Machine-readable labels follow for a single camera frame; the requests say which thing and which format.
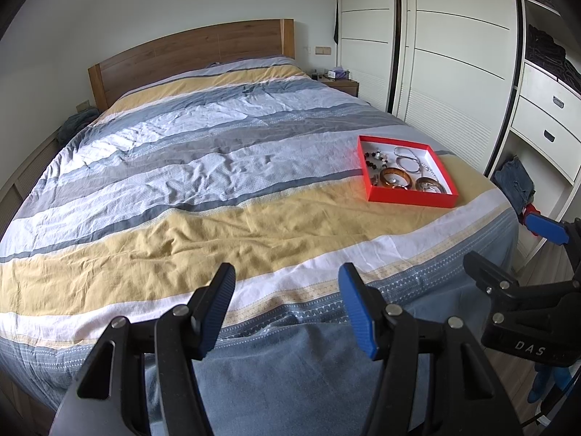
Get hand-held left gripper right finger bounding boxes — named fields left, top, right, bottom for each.
left=338, top=262, right=504, bottom=436

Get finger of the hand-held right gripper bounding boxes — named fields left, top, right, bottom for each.
left=462, top=251, right=581, bottom=324
left=525, top=213, right=581, bottom=246

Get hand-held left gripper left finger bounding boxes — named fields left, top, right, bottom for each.
left=50, top=262, right=237, bottom=436

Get dark brown bangle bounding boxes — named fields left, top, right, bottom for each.
left=416, top=177, right=446, bottom=194

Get red jewelry box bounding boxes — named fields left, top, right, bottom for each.
left=357, top=135, right=460, bottom=209

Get black white beaded bracelet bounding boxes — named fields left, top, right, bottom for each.
left=362, top=145, right=390, bottom=167

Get blue jeans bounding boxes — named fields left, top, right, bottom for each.
left=494, top=156, right=536, bottom=210

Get white wardrobe drawer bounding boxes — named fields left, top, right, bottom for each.
left=519, top=61, right=581, bottom=115
left=509, top=97, right=581, bottom=179

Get amber bangle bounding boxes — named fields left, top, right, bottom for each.
left=380, top=167, right=413, bottom=190

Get bed with striped duvet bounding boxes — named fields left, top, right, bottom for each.
left=0, top=54, right=521, bottom=436

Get dark grey clothes stack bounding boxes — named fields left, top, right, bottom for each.
left=560, top=56, right=581, bottom=92

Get dark folded clothes stack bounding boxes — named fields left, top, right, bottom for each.
left=525, top=26, right=568, bottom=67

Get white wardrobe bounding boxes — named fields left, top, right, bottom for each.
left=335, top=0, right=581, bottom=264

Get wooden nightstand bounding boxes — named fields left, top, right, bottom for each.
left=317, top=77, right=361, bottom=97

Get blue grey crumpled cloth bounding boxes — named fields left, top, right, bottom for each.
left=56, top=108, right=101, bottom=142

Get beige low cabinet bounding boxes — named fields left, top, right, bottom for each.
left=0, top=126, right=63, bottom=238

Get wooden headboard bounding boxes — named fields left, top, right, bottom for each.
left=88, top=19, right=295, bottom=112

